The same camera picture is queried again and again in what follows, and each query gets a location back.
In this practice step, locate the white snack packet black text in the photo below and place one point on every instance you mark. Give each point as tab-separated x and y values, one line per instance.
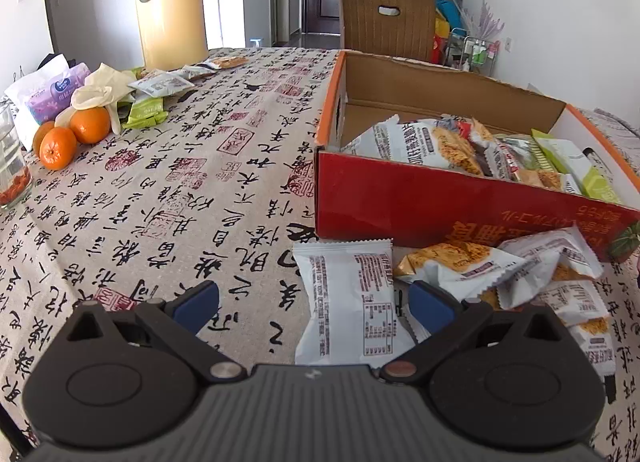
345	292

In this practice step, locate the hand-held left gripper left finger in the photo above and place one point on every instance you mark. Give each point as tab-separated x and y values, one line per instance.
197	307

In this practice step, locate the white snack packet orange print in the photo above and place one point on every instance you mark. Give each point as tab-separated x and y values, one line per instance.
450	262
595	347
575	299

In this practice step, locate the green sachet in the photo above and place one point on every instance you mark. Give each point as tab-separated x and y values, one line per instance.
145	112

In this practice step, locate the small orange print sachet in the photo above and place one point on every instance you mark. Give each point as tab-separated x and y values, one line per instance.
227	62

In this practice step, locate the small white sachet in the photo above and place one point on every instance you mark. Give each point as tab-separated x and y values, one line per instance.
160	85
195	71

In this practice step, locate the yellow thermos jug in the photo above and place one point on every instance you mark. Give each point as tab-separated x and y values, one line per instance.
170	17

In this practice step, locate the yellow plastic container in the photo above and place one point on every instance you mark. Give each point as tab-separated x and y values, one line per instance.
441	27

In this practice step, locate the pale pink patterned cloth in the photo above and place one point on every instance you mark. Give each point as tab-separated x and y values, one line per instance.
617	122

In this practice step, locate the red cardboard box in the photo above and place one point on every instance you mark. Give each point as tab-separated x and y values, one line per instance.
425	202

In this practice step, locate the purple tissue pack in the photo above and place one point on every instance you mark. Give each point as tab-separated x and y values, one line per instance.
55	92

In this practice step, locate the thin metal pole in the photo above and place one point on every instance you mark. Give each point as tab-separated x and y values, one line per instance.
217	22

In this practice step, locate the glass cup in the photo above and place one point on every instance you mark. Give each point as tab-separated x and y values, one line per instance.
12	157

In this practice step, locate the wooden chair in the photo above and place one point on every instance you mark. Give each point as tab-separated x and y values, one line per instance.
360	27

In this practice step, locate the dark cloth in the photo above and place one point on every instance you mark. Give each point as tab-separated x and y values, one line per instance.
52	61

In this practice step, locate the pile of white snack packets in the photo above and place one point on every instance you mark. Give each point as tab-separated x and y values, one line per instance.
425	147

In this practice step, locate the pale purple dried plant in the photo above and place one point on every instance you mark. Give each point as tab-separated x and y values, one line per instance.
485	17

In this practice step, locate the green white snack packet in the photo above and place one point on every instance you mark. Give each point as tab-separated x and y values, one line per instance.
595	177

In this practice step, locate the calligraphy print tablecloth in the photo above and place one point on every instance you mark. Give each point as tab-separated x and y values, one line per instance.
200	192

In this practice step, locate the cream rubber glove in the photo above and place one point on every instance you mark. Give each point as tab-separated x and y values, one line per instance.
100	82

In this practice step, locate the orange mandarin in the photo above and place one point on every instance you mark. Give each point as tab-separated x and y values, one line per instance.
57	149
41	134
90	124

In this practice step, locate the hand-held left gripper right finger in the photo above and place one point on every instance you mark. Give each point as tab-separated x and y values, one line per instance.
430	304

